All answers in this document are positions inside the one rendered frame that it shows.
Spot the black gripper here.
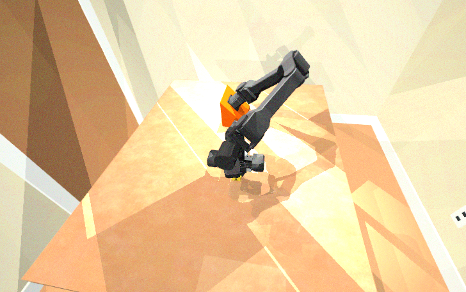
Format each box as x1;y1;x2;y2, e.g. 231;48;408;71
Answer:
207;150;265;172

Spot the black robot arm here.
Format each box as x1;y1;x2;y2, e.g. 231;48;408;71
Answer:
214;50;310;178

